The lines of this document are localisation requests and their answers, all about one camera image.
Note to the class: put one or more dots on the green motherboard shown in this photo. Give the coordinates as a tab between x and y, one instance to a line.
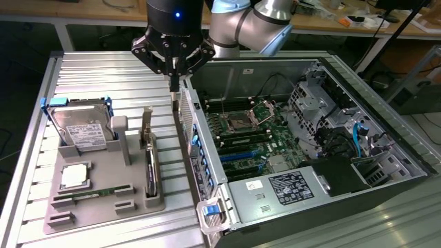
276	134

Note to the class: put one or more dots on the black expansion slot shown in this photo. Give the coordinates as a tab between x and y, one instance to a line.
241	174

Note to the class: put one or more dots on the dark equipment box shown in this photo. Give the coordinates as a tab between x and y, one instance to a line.
420	100

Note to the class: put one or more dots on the green RAM stick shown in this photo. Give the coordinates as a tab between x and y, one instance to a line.
100	192

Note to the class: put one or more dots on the white orange desk object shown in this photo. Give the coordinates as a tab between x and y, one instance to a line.
372	23

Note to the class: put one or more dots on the silver chipset heatsink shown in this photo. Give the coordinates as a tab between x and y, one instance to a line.
279	164

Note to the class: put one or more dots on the black intrusion switch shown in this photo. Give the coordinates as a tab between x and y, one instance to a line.
197	106

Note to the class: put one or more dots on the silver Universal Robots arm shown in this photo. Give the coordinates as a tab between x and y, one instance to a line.
241	28

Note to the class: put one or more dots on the grey parts rack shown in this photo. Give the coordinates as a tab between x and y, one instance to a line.
103	165

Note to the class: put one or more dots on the metal socket cover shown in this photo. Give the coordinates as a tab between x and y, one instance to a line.
263	111

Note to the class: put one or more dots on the silver disk bay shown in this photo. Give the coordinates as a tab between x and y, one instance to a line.
309	103

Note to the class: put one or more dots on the black labelled RAM stick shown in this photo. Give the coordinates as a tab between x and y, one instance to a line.
241	140

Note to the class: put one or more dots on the blue expansion slot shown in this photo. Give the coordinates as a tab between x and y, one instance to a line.
237	156

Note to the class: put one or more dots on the hard disk blue carrier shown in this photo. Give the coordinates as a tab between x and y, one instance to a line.
86	121

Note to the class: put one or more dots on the black monitor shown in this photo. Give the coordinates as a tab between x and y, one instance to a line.
396	3

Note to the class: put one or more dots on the grey power supply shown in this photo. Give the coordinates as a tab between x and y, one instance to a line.
255	204

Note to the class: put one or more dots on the blue slot latch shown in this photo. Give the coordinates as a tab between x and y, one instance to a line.
209	181
207	172
201	155
196	141
195	129
204	163

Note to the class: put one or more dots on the low-profile graphics card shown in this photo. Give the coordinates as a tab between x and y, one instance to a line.
151	170

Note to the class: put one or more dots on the wooden desk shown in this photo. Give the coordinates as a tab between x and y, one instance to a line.
407	32
68	10

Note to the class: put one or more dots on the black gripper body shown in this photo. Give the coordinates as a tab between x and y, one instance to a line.
172	20

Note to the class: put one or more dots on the CPU socket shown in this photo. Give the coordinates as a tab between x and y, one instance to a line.
239	121

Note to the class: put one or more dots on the open black PC case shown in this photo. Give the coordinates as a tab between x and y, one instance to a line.
224	75

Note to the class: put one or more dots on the silver CPU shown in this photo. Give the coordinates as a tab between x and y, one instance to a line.
74	175

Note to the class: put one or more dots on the black stand pole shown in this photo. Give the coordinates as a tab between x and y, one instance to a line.
413	18

